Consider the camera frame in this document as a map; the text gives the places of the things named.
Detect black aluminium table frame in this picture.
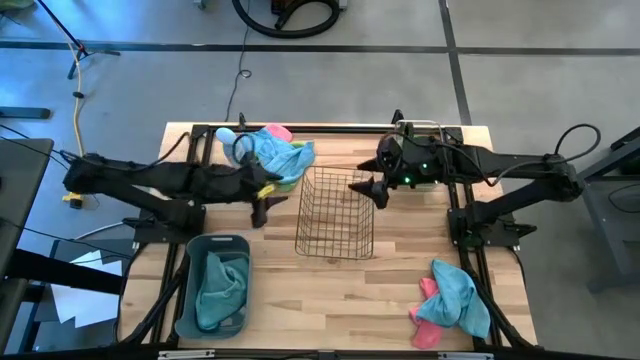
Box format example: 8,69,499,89
117,122,539,351

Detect brown wire basket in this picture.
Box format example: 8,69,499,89
294,165,376,261

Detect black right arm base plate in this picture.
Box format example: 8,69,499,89
447,207,539,249

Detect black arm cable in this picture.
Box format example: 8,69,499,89
144,130,257,169
492,123,603,187

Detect yellow extension cable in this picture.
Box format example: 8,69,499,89
62,42,87,210

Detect thin black floor cable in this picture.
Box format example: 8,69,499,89
223,0,253,124

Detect black vacuum hose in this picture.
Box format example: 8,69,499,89
231,0,342,40

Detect clear plastic container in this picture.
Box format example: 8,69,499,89
393,118,447,194

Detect spray bottle with blue cap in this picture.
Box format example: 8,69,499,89
214,127,251,171

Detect black flat stand foot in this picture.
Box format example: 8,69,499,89
0,106,52,120

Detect dark blue metal cart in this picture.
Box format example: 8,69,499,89
574,124,640,294

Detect white paper sheets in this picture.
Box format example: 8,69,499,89
49,249,124,329

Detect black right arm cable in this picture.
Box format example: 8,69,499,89
492,123,603,187

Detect teal plastic basket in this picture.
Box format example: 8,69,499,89
173,233,253,341

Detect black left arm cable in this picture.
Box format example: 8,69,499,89
144,130,257,169

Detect blue microfiber towel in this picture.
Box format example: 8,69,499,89
415,258,492,340
241,127,316,185
194,251,250,332

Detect pink microfiber towel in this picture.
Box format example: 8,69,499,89
263,123,294,144
409,277,445,350

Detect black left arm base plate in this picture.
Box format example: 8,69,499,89
132,204,206,245

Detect black tripod stand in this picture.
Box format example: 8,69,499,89
34,0,121,80

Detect black metal beam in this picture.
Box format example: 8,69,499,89
4,247,126,296

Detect dark grey desk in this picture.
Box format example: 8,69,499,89
0,137,55,281

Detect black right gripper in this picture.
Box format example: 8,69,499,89
348,132,444,210

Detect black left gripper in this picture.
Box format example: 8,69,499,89
234,162,290,229

